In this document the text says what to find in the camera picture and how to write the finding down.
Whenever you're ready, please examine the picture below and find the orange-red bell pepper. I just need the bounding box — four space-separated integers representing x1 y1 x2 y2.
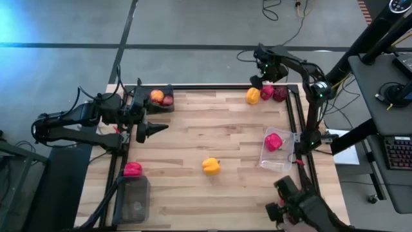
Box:
149 89 165 104

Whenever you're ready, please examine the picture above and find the black cabinet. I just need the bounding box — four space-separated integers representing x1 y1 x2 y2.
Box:
24 127 99 232

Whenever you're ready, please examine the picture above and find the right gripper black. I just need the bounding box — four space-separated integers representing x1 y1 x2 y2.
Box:
249 43 289 90

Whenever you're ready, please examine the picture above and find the black flat desk device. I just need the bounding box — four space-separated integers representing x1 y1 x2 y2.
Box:
391 53 412 81

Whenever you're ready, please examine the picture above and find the black round stand base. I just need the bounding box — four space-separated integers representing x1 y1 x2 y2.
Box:
375 80 412 109

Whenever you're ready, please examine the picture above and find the long black floor cable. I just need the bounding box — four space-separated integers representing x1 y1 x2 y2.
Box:
279 0 309 48

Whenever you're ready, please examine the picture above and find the thin black stand post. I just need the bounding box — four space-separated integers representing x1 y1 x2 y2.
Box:
360 12 412 65

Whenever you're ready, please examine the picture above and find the yellow cable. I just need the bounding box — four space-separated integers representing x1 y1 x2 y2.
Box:
331 73 351 93

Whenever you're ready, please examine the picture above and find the black desk support beam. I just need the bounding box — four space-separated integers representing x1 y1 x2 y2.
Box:
330 119 377 155

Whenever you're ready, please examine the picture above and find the dark translucent plastic bin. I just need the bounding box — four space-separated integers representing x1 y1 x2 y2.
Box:
145 84 176 114
112 175 151 226

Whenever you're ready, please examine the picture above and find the grey desk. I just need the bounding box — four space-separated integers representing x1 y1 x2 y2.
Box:
348 53 412 215

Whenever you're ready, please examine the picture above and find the backlit black keyboard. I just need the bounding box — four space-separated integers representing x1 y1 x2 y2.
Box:
383 135 412 171

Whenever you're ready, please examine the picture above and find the clear plastic bin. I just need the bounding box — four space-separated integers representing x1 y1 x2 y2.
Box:
259 126 295 173

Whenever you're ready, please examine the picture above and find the dark metal cart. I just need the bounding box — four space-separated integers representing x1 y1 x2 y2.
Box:
0 128 49 232

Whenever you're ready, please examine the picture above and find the thick black stand post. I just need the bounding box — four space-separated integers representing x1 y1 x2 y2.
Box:
324 0 412 97

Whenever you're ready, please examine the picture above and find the black coiled floor cable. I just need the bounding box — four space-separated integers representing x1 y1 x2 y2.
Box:
261 0 283 22

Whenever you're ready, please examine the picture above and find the black cable tangle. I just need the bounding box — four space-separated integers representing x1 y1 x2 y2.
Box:
236 49 258 64

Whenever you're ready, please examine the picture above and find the round black dial device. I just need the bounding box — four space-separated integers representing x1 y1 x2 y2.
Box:
388 0 412 14

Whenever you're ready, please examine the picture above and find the white paper sheet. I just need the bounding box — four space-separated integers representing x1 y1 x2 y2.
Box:
324 128 361 166

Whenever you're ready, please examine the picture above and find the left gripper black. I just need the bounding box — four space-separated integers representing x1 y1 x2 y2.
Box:
124 86 169 144

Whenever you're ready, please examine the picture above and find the yellow bell pepper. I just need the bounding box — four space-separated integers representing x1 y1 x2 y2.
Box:
245 87 261 106
201 157 221 177

